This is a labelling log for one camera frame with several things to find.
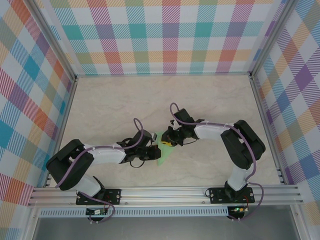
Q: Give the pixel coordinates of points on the small black circuit board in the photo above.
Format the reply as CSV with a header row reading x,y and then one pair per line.
x,y
96,212

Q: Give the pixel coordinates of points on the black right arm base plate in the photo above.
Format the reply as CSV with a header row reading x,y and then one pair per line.
x,y
217,197

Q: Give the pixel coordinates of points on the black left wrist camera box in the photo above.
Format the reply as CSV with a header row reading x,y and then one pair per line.
x,y
142,138

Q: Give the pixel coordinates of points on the grey metal panel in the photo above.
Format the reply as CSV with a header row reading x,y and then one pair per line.
x,y
162,228

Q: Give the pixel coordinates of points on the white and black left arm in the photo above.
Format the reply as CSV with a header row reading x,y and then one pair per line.
x,y
107,156

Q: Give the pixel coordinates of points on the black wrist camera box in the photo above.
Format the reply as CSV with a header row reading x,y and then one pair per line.
x,y
183,116
142,138

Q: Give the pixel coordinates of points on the wide slotted aluminium base rail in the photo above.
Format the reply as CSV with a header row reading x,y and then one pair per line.
x,y
162,195

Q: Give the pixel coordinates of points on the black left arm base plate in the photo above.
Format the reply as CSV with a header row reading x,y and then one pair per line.
x,y
113,196

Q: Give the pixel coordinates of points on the aluminium frame post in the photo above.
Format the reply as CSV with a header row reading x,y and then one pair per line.
x,y
53,37
273,37

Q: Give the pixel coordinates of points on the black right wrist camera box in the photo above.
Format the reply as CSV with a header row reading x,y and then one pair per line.
x,y
183,116

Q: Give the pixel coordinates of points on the small green-lit circuit board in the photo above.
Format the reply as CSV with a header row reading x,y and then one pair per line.
x,y
238,210

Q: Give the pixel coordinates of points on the aluminium side rail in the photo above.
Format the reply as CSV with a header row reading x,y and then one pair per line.
x,y
266,125
62,125

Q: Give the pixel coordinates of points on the light green paper sheet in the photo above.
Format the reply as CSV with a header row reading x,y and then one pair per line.
x,y
163,153

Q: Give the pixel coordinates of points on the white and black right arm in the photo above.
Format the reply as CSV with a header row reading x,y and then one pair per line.
x,y
210,131

